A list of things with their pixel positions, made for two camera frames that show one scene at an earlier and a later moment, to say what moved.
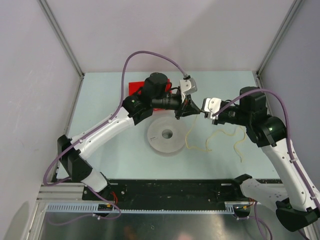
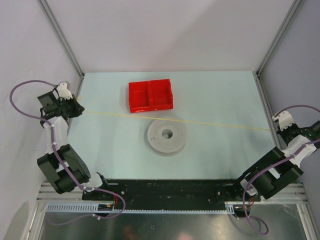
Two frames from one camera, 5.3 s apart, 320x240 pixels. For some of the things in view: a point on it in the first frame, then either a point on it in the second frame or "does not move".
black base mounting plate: x=142 y=194 does not move
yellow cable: x=206 y=143 → x=179 y=120
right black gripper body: x=233 y=115 → x=286 y=134
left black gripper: x=187 y=108 → x=77 y=109
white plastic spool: x=158 y=142 does not move
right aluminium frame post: x=293 y=8 does not move
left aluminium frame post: x=63 y=38 does not move
